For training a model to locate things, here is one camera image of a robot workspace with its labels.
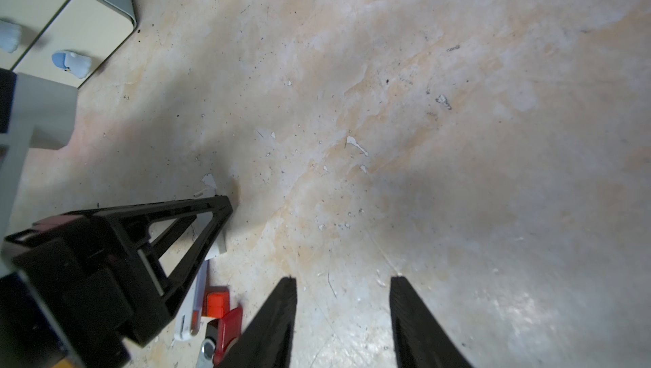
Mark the lilac white usb drive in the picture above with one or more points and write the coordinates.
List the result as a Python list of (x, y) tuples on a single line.
[(188, 319)]

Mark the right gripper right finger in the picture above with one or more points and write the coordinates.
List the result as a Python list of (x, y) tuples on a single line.
[(419, 340)]

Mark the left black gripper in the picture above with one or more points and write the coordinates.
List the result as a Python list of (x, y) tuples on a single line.
[(109, 274)]

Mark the light blue drawer box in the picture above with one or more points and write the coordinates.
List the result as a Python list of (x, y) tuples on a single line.
[(64, 41)]

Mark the white usb flash drive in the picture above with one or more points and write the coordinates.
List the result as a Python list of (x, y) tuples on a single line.
[(218, 247)]

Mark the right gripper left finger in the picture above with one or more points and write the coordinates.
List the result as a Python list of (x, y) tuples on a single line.
[(268, 340)]

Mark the dark red usb drive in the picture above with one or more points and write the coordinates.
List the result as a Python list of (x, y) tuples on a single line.
[(229, 329)]

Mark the red usb flash drive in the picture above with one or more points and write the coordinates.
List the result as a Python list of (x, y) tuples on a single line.
[(216, 302)]

